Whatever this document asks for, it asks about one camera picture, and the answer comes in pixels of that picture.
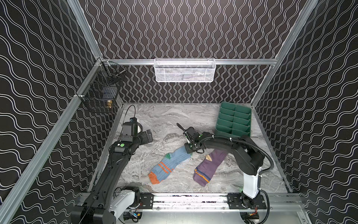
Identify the blue orange striped sock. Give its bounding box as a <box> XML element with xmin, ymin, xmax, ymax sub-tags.
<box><xmin>148</xmin><ymin>146</ymin><xmax>192</xmax><ymax>184</ymax></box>

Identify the green compartment tray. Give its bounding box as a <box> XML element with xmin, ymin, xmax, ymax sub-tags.
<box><xmin>214</xmin><ymin>102</ymin><xmax>252</xmax><ymax>138</ymax></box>

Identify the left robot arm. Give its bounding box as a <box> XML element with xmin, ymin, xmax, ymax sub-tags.
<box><xmin>70</xmin><ymin>130</ymin><xmax>153</xmax><ymax>224</ymax></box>

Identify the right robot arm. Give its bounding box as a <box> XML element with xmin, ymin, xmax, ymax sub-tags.
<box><xmin>176</xmin><ymin>123</ymin><xmax>273</xmax><ymax>199</ymax></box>

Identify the purple striped sock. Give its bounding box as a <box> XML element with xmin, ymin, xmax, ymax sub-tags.
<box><xmin>193</xmin><ymin>149</ymin><xmax>228</xmax><ymax>187</ymax></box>

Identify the small brass object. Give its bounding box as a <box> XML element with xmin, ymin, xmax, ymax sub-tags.
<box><xmin>107</xmin><ymin>100</ymin><xmax>113</xmax><ymax>109</ymax></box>

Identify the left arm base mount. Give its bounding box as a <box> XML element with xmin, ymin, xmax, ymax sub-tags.
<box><xmin>127</xmin><ymin>193</ymin><xmax>154</xmax><ymax>210</ymax></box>

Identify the black wire basket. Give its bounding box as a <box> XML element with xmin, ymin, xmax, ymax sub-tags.
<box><xmin>80</xmin><ymin>63</ymin><xmax>127</xmax><ymax>114</ymax></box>

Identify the aluminium front rail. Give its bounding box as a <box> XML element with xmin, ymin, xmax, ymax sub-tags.
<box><xmin>136</xmin><ymin>193</ymin><xmax>304</xmax><ymax>212</ymax></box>

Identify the white wire basket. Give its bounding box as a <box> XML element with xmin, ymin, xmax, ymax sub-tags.
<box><xmin>153</xmin><ymin>58</ymin><xmax>216</xmax><ymax>83</ymax></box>

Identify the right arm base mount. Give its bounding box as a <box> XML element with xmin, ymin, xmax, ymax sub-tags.
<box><xmin>227</xmin><ymin>193</ymin><xmax>267</xmax><ymax>210</ymax></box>

